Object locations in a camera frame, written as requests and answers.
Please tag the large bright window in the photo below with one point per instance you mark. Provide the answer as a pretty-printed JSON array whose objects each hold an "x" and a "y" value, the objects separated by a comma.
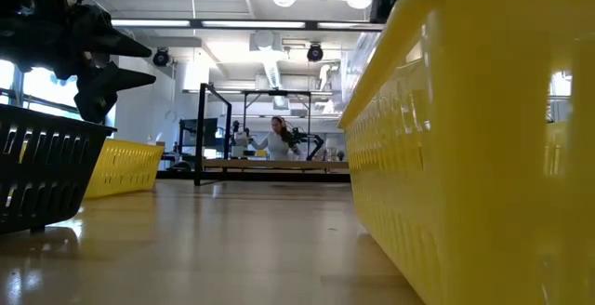
[{"x": 51, "y": 92}]

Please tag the black background robot arm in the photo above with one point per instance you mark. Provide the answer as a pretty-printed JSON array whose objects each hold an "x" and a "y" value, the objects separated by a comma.
[
  {"x": 236, "y": 126},
  {"x": 307, "y": 136}
]

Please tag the person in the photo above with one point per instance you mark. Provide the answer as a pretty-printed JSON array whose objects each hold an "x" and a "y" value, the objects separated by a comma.
[{"x": 277, "y": 147}]

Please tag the black aluminium table frame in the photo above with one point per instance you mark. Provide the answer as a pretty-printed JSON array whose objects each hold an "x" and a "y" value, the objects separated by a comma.
[{"x": 176, "y": 174}]

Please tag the yellow slotted plastic basket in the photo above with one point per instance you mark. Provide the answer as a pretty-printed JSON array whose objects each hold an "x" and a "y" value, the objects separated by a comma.
[
  {"x": 465, "y": 156},
  {"x": 125, "y": 168}
]

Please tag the black frame wooden shelf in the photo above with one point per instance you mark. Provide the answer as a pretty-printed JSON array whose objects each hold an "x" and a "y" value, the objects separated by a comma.
[{"x": 200, "y": 133}]

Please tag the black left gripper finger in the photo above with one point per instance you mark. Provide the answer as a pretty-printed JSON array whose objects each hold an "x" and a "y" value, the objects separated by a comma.
[
  {"x": 102, "y": 93},
  {"x": 116, "y": 44}
]

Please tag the black slotted plastic basket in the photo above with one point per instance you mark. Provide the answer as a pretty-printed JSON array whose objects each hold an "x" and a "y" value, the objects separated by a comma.
[{"x": 46, "y": 170}]

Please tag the black monitor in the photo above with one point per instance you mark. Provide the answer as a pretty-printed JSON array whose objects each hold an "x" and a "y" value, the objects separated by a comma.
[{"x": 204, "y": 130}]

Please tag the narrow bright window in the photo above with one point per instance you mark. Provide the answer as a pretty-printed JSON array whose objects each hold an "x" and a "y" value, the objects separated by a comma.
[{"x": 5, "y": 79}]

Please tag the white ventilation duct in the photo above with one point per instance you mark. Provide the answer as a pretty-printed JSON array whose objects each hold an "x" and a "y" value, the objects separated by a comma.
[{"x": 273, "y": 72}]

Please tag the black background rig frame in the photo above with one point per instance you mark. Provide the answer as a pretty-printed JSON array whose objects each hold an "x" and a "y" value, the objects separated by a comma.
[{"x": 276, "y": 93}]

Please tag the long ceiling light bar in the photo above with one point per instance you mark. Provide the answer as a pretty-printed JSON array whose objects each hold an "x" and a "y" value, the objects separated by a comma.
[{"x": 251, "y": 24}]

